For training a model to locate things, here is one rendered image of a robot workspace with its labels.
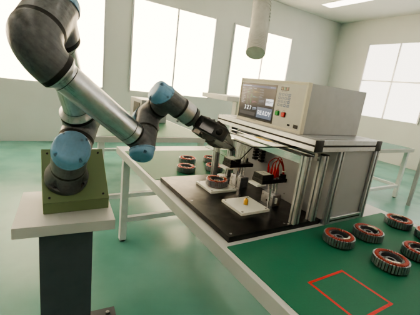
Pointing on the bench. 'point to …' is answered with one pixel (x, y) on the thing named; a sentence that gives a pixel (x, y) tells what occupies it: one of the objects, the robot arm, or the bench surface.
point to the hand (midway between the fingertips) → (231, 145)
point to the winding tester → (311, 108)
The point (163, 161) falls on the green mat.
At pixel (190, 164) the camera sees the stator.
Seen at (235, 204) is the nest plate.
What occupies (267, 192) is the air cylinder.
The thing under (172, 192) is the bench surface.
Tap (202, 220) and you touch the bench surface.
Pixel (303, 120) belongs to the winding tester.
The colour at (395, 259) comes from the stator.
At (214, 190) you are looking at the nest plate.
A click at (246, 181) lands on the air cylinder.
